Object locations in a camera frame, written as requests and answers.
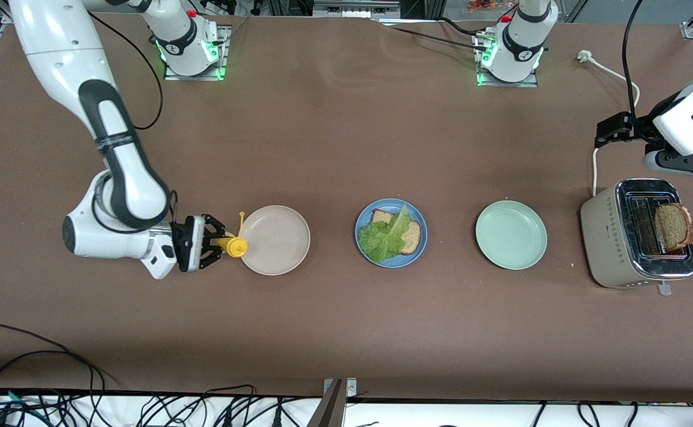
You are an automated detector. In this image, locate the yellow squeeze sauce bottle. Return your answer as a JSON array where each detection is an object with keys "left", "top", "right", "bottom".
[{"left": 215, "top": 211, "right": 250, "bottom": 259}]

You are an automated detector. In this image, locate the green lettuce leaf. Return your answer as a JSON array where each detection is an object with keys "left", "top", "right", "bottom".
[{"left": 357, "top": 204, "right": 411, "bottom": 264}]

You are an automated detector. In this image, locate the brown toasted bread slice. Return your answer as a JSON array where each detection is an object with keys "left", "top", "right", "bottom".
[
  {"left": 371, "top": 209, "right": 422, "bottom": 256},
  {"left": 654, "top": 203, "right": 693, "bottom": 251}
]

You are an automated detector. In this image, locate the beige plate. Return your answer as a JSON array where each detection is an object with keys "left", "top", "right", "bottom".
[{"left": 240, "top": 205, "right": 311, "bottom": 276}]

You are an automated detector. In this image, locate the light green plate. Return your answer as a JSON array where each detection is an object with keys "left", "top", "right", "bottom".
[{"left": 475, "top": 200, "right": 548, "bottom": 270}]

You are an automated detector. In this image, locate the blue plate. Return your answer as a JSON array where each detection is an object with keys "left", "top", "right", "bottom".
[{"left": 355, "top": 198, "right": 428, "bottom": 269}]

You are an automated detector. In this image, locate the beige and chrome toaster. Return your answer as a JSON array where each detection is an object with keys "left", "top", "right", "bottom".
[{"left": 580, "top": 178, "right": 693, "bottom": 296}]

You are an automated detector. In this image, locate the grey power strip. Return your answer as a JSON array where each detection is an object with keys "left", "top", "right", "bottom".
[{"left": 313, "top": 0, "right": 401, "bottom": 18}]

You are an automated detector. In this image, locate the white toaster power cable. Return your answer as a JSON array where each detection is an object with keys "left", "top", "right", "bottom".
[{"left": 578, "top": 50, "right": 641, "bottom": 197}]

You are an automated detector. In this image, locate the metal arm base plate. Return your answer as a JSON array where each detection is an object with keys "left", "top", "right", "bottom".
[
  {"left": 163, "top": 24, "right": 232, "bottom": 81},
  {"left": 476, "top": 33, "right": 540, "bottom": 88}
]

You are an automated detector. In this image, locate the black floor cable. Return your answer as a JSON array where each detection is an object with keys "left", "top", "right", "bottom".
[{"left": 201, "top": 384, "right": 259, "bottom": 427}]

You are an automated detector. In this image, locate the thin black table cable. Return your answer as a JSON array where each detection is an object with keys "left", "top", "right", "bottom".
[{"left": 0, "top": 323, "right": 120, "bottom": 395}]

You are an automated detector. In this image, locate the small aluminium edge bracket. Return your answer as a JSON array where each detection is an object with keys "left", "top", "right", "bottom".
[{"left": 323, "top": 378, "right": 358, "bottom": 397}]

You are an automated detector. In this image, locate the dark camera stand pole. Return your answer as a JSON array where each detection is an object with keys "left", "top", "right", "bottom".
[{"left": 306, "top": 380, "right": 347, "bottom": 427}]

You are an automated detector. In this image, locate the black arm base cable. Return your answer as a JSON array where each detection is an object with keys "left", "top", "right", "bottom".
[{"left": 376, "top": 18, "right": 491, "bottom": 52}]

